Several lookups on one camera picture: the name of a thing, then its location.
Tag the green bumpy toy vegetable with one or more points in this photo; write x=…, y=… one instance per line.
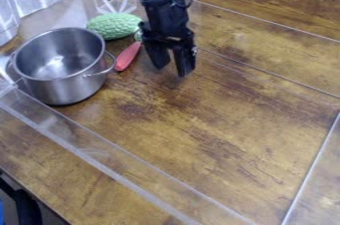
x=115, y=25

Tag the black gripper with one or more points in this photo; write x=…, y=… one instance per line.
x=166, y=28

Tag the clear acrylic table barrier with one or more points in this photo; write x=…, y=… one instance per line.
x=217, y=145

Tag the black table leg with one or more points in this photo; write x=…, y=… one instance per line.
x=27, y=207

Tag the stainless steel pot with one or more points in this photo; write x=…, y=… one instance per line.
x=63, y=65

